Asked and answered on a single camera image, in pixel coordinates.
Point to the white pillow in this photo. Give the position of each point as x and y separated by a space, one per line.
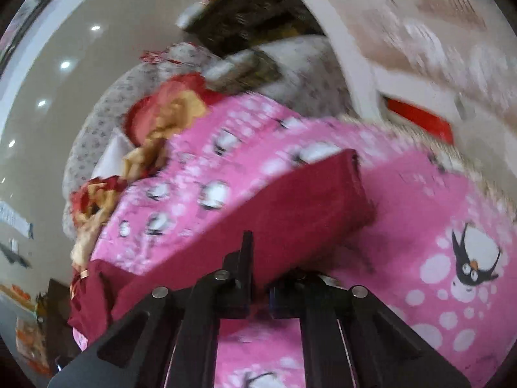
111 155

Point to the orange box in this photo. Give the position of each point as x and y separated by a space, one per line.
32 343

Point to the red box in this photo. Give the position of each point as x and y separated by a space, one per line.
420 119

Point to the dark wooden nightstand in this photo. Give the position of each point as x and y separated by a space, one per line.
60 323

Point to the row of ceiling spot lights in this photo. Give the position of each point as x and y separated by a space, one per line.
64 64

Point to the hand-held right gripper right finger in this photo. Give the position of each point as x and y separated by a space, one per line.
286 303

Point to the pink penguin print blanket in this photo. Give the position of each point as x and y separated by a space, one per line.
404 210

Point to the dark red garment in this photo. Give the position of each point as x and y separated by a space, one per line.
307 210

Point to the grey floral padded headboard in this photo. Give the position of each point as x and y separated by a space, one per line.
101 109

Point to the white cabinet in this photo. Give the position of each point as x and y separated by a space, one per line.
424 48

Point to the black wall decoration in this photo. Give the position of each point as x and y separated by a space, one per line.
14 255

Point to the dark wooden shelf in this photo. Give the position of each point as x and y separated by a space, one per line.
250 12

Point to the red heart pillow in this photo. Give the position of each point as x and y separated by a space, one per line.
141 117

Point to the yellow and red blanket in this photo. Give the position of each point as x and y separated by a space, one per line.
177 117

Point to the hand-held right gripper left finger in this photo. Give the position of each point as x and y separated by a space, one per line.
238 291

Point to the white wall paper sheet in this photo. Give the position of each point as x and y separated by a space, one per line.
16 218

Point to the dark framed wall picture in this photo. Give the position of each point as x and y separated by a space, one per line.
28 20

